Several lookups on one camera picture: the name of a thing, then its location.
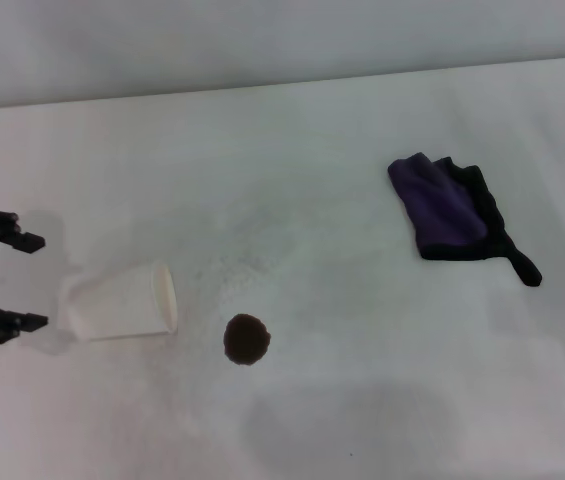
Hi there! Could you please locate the white paper cup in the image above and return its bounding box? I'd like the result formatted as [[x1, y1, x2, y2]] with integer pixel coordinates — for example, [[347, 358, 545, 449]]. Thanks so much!
[[56, 260, 179, 343]]

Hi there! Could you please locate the purple rag with black edge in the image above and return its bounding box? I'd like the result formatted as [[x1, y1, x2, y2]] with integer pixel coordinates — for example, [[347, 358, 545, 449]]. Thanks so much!
[[387, 152, 543, 288]]

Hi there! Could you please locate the black water stain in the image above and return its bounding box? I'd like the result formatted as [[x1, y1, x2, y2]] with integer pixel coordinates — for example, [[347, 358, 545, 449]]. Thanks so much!
[[222, 313, 272, 366]]

